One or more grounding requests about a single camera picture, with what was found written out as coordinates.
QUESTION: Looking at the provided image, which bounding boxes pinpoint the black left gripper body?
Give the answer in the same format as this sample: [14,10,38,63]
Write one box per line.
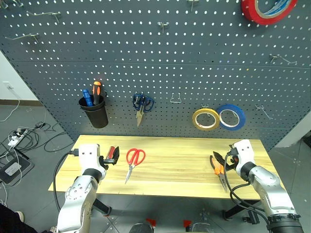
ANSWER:
[98,155,110,171]

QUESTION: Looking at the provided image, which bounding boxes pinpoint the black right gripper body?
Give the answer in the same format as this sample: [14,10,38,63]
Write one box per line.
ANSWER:
[227,155,240,169]

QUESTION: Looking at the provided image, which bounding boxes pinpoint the orange black pliers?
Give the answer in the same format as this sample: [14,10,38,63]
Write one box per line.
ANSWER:
[209,155,229,192]

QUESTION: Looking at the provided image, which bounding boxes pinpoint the yellow tape roll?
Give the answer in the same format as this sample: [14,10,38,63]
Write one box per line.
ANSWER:
[191,108,220,132]

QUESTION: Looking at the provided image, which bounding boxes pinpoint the blue tape roll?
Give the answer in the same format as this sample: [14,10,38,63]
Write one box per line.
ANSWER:
[216,103,246,132]

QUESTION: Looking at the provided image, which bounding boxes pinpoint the black table leg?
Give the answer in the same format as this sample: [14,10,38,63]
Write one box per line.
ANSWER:
[222,200,266,222]
[93,198,113,217]

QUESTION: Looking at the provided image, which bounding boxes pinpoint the black plastic cup holder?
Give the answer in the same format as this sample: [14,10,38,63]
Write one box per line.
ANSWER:
[78,96,109,129]

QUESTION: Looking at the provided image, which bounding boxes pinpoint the black table clamp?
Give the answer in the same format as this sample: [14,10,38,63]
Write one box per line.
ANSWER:
[242,210,260,226]

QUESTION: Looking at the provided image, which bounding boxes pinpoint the orange black screwdriver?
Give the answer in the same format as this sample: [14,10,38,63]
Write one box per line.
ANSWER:
[91,81,103,106]

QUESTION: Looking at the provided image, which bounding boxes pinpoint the dark rounded shape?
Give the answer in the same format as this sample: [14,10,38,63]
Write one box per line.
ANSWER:
[128,223,153,233]
[189,222,212,233]

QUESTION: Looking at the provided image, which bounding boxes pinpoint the black floor device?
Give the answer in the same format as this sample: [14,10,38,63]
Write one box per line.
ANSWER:
[0,154,35,186]

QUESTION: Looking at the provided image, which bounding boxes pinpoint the white power strip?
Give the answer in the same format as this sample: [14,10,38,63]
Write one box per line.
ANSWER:
[7,130,25,148]

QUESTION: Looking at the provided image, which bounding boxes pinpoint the dark grey pegboard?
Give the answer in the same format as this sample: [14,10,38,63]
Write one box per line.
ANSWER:
[0,0,311,152]

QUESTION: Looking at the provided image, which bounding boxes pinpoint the person in dark clothes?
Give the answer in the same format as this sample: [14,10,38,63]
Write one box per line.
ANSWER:
[0,203,58,233]

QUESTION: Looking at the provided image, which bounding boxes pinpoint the large red tape roll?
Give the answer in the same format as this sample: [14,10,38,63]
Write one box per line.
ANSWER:
[241,0,299,26]

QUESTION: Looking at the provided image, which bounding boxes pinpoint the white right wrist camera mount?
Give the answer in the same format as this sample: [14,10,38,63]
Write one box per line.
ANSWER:
[232,139,256,171]

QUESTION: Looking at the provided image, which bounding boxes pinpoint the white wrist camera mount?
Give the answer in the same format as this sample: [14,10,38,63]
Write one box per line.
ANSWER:
[232,139,256,171]
[77,143,102,171]

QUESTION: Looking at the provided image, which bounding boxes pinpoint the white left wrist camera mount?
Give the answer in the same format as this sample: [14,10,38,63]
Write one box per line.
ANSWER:
[77,143,102,171]

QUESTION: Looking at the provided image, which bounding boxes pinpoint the red handled scissors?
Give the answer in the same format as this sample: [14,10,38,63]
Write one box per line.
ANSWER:
[124,148,146,185]

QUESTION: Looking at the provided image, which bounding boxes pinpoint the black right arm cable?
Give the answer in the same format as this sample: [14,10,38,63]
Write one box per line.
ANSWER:
[224,149,268,219]

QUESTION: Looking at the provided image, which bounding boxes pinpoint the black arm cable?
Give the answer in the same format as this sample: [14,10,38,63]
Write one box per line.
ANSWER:
[224,149,268,219]
[53,150,81,212]

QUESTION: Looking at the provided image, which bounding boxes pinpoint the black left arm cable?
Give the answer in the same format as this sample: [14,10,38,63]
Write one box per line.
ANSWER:
[53,150,81,212]

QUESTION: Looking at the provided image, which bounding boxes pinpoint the blue handled scissors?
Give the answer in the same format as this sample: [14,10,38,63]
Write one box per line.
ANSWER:
[132,93,155,128]

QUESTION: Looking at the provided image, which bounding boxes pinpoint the black floor cable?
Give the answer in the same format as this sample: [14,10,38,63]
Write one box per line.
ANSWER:
[14,121,73,153]

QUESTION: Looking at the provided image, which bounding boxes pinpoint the wire loop pegboard hook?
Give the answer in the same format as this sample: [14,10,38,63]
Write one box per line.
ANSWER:
[170,92,183,104]

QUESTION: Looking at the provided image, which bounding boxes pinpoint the white floor cable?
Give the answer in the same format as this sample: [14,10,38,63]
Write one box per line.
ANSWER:
[0,87,21,123]

